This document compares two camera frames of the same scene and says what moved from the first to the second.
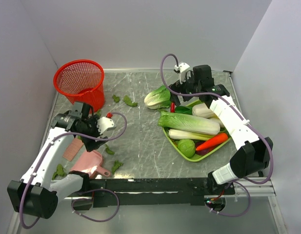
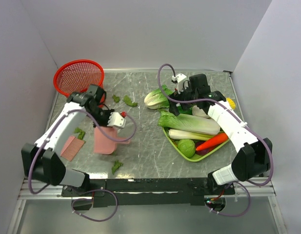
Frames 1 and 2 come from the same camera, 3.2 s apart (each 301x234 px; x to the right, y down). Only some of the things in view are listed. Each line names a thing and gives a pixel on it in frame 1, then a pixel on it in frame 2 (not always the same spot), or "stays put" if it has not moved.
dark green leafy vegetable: x=184 y=109 stays put
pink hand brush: x=72 y=149 stays put
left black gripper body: x=90 y=127 to x=102 y=116
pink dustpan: x=90 y=162 to x=102 y=144
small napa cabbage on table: x=158 y=99 stays put
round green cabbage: x=187 y=147 stays put
